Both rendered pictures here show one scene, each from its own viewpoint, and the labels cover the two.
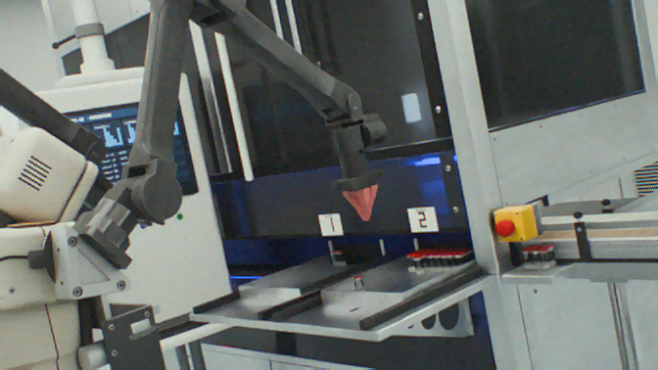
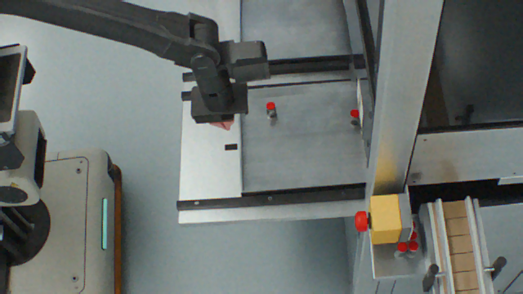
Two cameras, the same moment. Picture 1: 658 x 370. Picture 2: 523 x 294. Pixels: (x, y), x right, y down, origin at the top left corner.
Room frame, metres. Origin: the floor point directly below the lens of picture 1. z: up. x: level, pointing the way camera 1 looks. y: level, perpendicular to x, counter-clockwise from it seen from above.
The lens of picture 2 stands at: (1.21, -0.60, 2.08)
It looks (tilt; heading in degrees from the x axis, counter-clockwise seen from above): 60 degrees down; 50
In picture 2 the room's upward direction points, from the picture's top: 10 degrees counter-clockwise
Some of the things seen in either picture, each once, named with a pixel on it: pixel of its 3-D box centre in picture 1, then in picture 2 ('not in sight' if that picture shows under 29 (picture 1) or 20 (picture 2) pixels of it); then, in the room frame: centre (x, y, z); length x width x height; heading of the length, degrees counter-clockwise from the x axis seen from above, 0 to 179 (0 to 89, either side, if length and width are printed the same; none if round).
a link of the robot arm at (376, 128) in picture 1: (355, 121); (230, 54); (1.62, -0.09, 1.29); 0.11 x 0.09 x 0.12; 136
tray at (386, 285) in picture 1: (407, 277); (316, 136); (1.76, -0.14, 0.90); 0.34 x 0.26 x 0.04; 133
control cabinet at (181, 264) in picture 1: (126, 200); not in sight; (2.29, 0.62, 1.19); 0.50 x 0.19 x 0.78; 124
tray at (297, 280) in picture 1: (315, 275); (306, 20); (2.01, 0.08, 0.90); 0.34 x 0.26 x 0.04; 132
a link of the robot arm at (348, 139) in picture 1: (350, 139); (213, 71); (1.59, -0.07, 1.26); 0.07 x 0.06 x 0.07; 136
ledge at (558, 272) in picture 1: (542, 271); (403, 247); (1.67, -0.44, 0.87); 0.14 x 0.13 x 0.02; 132
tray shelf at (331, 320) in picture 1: (342, 295); (283, 83); (1.84, 0.02, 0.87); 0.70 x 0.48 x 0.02; 42
